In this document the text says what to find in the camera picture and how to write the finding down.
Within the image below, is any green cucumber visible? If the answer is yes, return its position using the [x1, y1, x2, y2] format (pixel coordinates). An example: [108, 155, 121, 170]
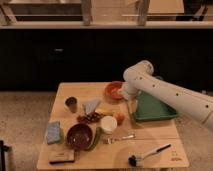
[85, 127, 102, 151]

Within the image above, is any red yellow apple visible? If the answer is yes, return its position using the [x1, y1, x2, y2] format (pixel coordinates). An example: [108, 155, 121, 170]
[113, 113, 125, 125]

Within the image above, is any brown wooden block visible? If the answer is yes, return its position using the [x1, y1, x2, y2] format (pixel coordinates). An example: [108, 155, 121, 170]
[49, 149, 75, 164]

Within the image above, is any blue grey folded cloth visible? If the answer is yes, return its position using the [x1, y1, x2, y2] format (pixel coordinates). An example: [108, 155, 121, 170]
[83, 99, 100, 114]

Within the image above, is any black white dish brush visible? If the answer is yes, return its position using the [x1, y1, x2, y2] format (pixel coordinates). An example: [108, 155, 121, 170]
[128, 144, 171, 167]

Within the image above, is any green plastic tray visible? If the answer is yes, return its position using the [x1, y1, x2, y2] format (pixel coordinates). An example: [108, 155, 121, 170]
[133, 91, 178, 122]

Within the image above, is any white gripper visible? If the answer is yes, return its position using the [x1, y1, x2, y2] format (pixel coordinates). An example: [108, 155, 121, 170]
[121, 82, 139, 114]

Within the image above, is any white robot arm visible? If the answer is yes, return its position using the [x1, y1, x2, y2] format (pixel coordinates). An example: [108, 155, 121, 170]
[121, 60, 213, 132]

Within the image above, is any dark red grape bunch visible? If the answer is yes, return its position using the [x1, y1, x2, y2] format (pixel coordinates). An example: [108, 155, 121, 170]
[77, 113, 101, 124]

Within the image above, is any silver fork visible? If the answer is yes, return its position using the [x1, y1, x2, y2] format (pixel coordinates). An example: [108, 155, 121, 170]
[103, 134, 136, 144]

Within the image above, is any white paper cup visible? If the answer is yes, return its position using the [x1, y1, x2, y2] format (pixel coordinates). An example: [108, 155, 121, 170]
[100, 116, 117, 134]

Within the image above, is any maroon bowl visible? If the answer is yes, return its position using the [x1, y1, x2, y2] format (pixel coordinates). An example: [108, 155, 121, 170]
[66, 124, 93, 150]

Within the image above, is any dark metal cup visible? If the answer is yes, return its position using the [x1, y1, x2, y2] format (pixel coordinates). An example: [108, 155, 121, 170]
[65, 97, 77, 113]

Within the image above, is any orange plastic bowl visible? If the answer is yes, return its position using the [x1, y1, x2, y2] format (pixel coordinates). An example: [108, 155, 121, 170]
[105, 81, 123, 100]

